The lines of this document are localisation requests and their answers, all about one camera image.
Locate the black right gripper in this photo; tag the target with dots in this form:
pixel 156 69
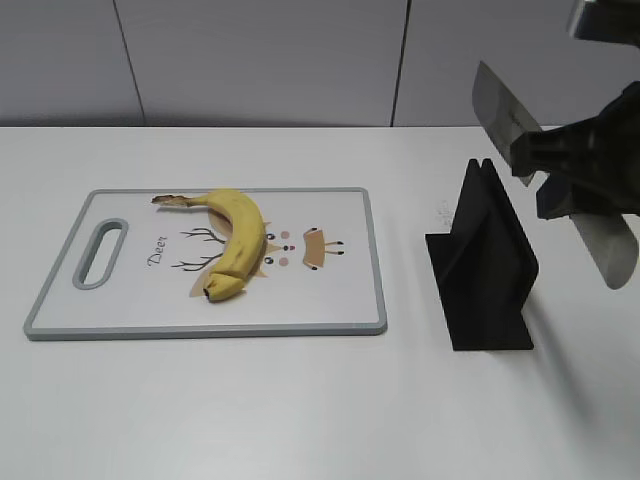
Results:
pixel 605 146

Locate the white-handled kitchen knife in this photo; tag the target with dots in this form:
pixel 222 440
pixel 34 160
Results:
pixel 613 246

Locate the yellow banana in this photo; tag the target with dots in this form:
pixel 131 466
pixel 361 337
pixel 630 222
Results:
pixel 248 235

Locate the black knife stand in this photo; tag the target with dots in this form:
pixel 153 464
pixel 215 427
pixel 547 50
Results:
pixel 484 266

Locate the white grey-rimmed cutting board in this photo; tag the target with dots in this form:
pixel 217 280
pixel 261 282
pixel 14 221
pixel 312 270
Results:
pixel 130 269

